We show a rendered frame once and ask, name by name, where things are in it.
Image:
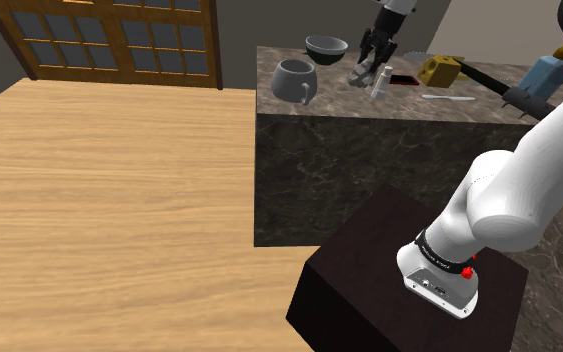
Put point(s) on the wooden door with glass panes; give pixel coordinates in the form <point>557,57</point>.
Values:
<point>115,75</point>

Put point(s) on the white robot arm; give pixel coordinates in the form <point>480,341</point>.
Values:
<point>520,195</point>

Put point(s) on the grey crumpled lump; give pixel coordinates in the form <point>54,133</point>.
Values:
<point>359,77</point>

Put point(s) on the dark robot stand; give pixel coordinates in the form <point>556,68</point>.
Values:
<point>359,273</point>

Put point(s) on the black bowl white inside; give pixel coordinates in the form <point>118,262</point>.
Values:
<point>327,54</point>

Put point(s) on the yellow cheese block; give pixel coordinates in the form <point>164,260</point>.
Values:
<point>438,72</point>

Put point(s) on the grey mug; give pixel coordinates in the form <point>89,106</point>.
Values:
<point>290,80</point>

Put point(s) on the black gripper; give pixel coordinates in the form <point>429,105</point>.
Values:
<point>386,29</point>

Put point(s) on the white knife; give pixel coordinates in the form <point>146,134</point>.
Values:
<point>449,98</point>

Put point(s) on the blue box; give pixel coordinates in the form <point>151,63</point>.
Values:
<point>544,75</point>

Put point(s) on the small white bottle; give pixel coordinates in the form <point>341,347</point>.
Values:
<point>381,84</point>

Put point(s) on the black phone red edge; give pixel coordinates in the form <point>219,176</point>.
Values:
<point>404,80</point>

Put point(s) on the dark marble counter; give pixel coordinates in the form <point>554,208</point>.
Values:
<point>359,170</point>

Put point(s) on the long black spiked tool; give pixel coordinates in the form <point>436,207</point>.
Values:
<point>524,101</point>

